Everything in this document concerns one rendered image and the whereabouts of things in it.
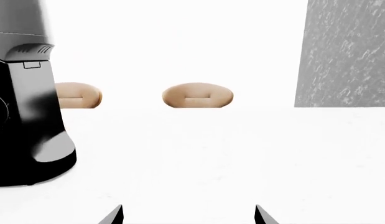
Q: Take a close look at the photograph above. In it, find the black stand mixer base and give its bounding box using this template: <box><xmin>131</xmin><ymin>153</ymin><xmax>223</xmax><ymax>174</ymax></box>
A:
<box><xmin>0</xmin><ymin>57</ymin><xmax>77</xmax><ymax>188</ymax></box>

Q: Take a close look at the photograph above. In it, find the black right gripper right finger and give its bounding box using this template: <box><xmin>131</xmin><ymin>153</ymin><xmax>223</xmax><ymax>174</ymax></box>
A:
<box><xmin>254</xmin><ymin>204</ymin><xmax>280</xmax><ymax>224</ymax></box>

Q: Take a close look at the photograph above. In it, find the tan chair backrest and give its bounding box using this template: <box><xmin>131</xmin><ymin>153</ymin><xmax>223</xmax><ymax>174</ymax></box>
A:
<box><xmin>162</xmin><ymin>82</ymin><xmax>234</xmax><ymax>109</ymax></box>
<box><xmin>54</xmin><ymin>82</ymin><xmax>103</xmax><ymax>110</ymax></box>

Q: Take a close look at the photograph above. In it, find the grey marble panel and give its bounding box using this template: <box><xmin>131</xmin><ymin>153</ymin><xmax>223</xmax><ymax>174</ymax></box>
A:
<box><xmin>294</xmin><ymin>0</ymin><xmax>385</xmax><ymax>108</ymax></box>

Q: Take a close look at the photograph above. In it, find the grey stand mixer head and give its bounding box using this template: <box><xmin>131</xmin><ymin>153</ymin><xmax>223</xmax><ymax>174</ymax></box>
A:
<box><xmin>0</xmin><ymin>0</ymin><xmax>55</xmax><ymax>62</ymax></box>

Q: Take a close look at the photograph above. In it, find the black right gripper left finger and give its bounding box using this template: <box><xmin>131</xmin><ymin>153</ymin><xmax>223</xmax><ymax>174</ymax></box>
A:
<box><xmin>98</xmin><ymin>204</ymin><xmax>124</xmax><ymax>224</ymax></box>

